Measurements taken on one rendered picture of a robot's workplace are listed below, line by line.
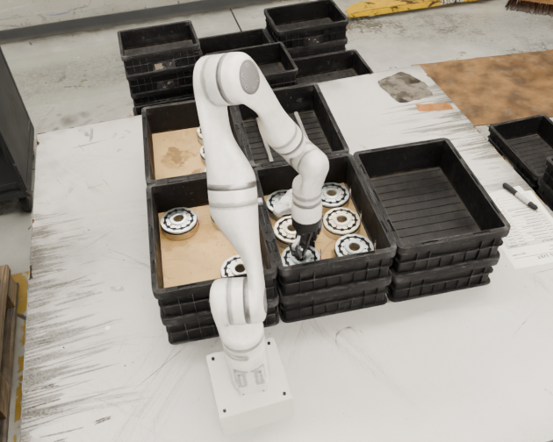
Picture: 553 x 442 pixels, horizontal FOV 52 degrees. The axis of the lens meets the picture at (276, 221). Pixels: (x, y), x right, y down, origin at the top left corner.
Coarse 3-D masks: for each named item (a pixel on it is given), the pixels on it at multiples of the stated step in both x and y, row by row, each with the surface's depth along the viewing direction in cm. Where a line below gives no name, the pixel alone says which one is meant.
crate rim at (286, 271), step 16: (352, 160) 162; (256, 176) 159; (368, 192) 153; (384, 224) 144; (272, 240) 141; (352, 256) 136; (368, 256) 137; (384, 256) 138; (288, 272) 135; (304, 272) 136
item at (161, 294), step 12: (180, 180) 159; (192, 180) 159; (204, 180) 160; (264, 228) 144; (264, 240) 141; (156, 276) 134; (228, 276) 133; (240, 276) 133; (264, 276) 134; (156, 288) 132; (168, 288) 132; (180, 288) 132; (192, 288) 132; (204, 288) 132
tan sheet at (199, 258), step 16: (192, 208) 165; (208, 208) 165; (160, 224) 161; (208, 224) 160; (176, 240) 156; (192, 240) 156; (208, 240) 156; (224, 240) 156; (176, 256) 152; (192, 256) 152; (208, 256) 152; (224, 256) 151; (176, 272) 148; (192, 272) 148; (208, 272) 148
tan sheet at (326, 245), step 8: (344, 184) 170; (352, 208) 163; (272, 224) 160; (320, 232) 156; (360, 232) 156; (320, 240) 154; (328, 240) 154; (280, 248) 153; (328, 248) 152; (328, 256) 150
